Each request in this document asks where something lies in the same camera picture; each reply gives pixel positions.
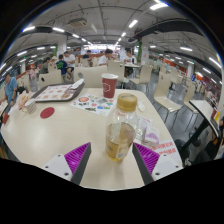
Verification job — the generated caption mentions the printed sticker sheet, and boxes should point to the printed sticker sheet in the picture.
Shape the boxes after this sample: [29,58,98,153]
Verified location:
[69,93,118,117]

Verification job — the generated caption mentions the group of ceiling lights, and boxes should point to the group of ceiling lights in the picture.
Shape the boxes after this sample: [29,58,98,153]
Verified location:
[0,1,223,73]

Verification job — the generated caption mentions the red sauce packet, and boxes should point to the red sauce packet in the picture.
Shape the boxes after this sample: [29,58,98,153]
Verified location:
[1,113,10,125]

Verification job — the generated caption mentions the person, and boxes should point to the person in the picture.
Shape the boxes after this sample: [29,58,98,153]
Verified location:
[39,56,52,74]
[1,73,18,104]
[123,47,137,64]
[63,50,76,69]
[97,48,114,66]
[55,54,69,76]
[83,49,93,60]
[186,116,224,164]

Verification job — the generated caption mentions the clear plastic bag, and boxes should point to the clear plastic bag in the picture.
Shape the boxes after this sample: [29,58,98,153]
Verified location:
[134,114,153,143]

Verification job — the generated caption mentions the neighbouring beige table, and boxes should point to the neighbouring beige table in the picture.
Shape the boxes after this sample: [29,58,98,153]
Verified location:
[189,99,221,138]

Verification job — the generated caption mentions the small white packet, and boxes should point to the small white packet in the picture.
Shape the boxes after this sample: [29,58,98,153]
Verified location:
[137,101,146,113]

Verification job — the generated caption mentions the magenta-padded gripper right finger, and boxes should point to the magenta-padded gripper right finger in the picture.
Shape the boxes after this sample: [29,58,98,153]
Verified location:
[132,142,184,186]

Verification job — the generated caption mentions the white notice with red text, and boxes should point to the white notice with red text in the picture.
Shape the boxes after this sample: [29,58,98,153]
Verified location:
[154,140,183,164]

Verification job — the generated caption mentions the group of beige chairs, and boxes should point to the group of beige chairs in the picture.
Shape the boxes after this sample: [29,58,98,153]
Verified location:
[46,54,214,111]

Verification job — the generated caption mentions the dark tray with paper liner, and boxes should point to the dark tray with paper liner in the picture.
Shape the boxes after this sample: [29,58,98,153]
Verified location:
[31,83,86,103]

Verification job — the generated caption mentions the red paper cup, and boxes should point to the red paper cup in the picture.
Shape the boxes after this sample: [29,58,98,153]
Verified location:
[101,72,119,99]

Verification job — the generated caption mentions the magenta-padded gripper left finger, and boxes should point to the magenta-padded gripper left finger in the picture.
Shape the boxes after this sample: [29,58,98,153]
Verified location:
[42,142,92,186]

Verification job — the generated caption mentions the purple printed packet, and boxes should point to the purple printed packet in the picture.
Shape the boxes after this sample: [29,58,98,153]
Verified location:
[143,127,161,148]

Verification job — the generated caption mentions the ceiling air conditioner unit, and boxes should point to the ceiling air conditioner unit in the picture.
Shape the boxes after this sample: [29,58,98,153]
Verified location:
[67,17,88,28]

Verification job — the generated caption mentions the clear bottle with tan cap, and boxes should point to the clear bottle with tan cap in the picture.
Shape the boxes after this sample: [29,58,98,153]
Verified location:
[104,93,139,163]

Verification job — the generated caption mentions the white paper napkin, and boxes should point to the white paper napkin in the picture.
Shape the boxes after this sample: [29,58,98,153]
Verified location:
[70,78,85,90]

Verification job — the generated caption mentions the flat round red coaster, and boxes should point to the flat round red coaster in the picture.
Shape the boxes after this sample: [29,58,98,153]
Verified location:
[39,106,56,120]

